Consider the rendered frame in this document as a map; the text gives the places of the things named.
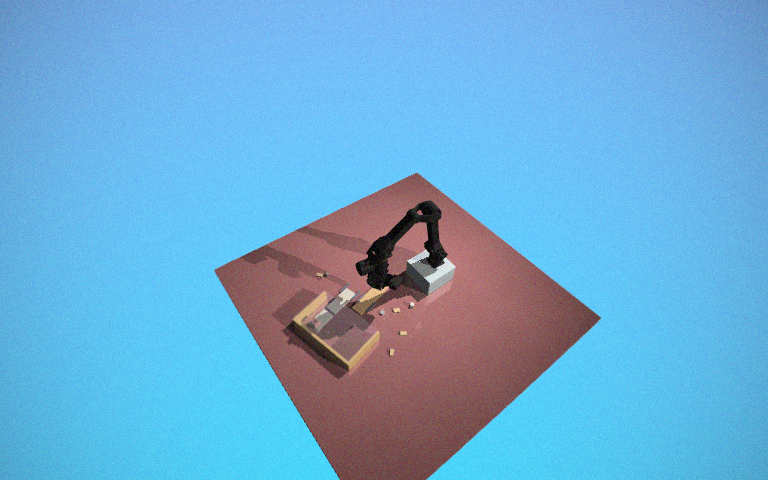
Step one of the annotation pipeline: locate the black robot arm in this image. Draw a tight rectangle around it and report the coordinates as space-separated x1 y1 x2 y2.
356 200 448 289

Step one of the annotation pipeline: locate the tan open box with clear top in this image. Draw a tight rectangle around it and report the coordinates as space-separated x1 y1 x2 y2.
292 290 380 371

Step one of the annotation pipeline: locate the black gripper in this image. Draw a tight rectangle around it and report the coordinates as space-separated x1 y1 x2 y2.
367 264 402 290

